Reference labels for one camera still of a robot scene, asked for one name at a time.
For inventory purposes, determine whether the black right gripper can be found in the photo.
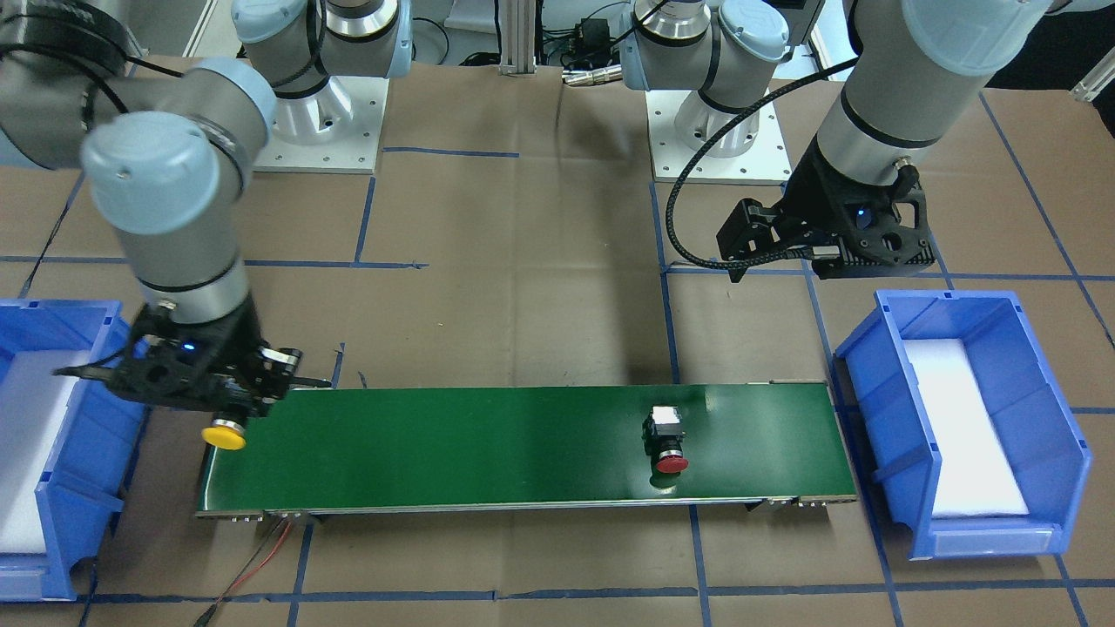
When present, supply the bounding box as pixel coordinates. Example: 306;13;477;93
109;297;303;415

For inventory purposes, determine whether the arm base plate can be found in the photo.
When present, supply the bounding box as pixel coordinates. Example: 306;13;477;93
646;89;792;185
254;77;389;174

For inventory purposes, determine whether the black power adapter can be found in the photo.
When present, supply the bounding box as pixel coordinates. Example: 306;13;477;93
569;17;610;60

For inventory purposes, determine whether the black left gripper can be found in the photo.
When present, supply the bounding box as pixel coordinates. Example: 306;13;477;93
716;139;935;280

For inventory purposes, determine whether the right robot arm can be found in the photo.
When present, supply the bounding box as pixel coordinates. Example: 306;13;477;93
3;1;413;418

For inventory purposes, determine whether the blue bin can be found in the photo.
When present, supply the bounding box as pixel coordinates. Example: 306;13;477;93
1;299;145;602
836;290;1092;560

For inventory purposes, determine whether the red push button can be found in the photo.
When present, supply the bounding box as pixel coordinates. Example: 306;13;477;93
642;405;689;474

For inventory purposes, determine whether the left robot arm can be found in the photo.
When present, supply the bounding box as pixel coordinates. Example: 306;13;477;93
620;1;1051;282

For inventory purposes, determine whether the yellow push button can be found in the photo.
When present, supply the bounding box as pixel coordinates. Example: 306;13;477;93
200;409;248;451

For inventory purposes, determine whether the aluminium profile post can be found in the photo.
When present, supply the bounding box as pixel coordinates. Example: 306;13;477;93
494;0;541;76

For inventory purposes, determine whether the black braided cable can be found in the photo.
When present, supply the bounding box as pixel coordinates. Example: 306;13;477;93
666;57;859;269

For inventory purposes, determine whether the red conveyor wire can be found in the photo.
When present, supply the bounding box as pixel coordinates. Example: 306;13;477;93
196;518;297;626

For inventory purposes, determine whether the green conveyor belt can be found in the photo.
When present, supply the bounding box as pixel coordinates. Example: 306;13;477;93
196;382;857;517

